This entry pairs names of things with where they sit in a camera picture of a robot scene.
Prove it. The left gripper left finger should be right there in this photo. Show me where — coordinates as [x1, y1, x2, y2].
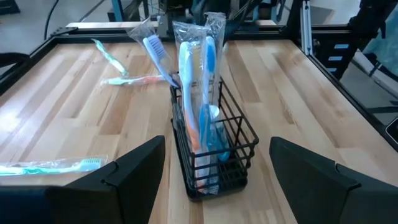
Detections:
[46, 135, 166, 224]

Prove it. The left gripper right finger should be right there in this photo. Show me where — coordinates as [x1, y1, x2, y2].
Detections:
[269, 136, 398, 224]

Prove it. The teal toothbrush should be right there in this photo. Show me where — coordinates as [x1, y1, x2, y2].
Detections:
[0, 154, 108, 177]

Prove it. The blue mouthwash bottle white cap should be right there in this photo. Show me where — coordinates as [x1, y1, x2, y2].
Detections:
[207, 104, 231, 162]

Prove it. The orange green toothbrush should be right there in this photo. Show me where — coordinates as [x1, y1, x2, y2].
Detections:
[99, 73, 169, 87]

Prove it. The black wire caddy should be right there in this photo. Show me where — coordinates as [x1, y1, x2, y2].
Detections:
[169, 72, 259, 200]

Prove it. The black table frame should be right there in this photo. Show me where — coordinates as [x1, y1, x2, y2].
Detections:
[0, 26, 398, 153]

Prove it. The silver aluminium extrusion post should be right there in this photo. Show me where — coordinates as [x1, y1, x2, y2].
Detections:
[300, 0, 313, 56]

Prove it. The black floor cable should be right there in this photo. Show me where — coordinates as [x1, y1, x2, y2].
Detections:
[43, 0, 60, 41]

